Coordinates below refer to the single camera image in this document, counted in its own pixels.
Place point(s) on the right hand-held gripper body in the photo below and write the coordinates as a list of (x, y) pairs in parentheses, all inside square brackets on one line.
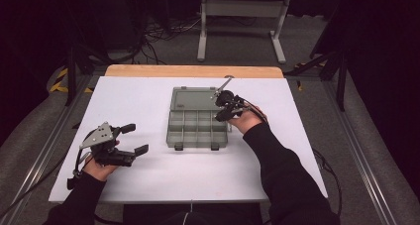
[(234, 104)]

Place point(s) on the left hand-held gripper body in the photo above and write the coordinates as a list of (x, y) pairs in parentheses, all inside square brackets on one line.
[(105, 149)]

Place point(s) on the clear grey compartment box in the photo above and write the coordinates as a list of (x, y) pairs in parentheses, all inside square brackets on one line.
[(194, 126)]

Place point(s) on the person's right hand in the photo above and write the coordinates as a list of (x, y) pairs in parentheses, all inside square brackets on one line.
[(247, 121)]

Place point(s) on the person's left hand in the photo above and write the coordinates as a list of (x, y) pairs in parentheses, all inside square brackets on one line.
[(99, 170)]

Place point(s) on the white board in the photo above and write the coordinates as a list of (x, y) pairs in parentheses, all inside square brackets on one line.
[(132, 99)]

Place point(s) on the wooden table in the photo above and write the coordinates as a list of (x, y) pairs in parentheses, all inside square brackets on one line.
[(185, 71)]

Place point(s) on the yellow black floor tape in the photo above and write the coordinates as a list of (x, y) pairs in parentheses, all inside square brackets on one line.
[(299, 85), (59, 84)]

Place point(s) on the black tripod stand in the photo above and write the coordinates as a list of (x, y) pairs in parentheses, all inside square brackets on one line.
[(71, 76), (341, 83)]

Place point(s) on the grey metal stand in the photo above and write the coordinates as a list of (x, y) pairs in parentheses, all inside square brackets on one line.
[(244, 8)]

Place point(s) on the person's dark torso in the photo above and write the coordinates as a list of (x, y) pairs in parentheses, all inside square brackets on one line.
[(224, 215)]

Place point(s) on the aluminium floor rail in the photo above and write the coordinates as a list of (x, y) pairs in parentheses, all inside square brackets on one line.
[(363, 162), (39, 162)]

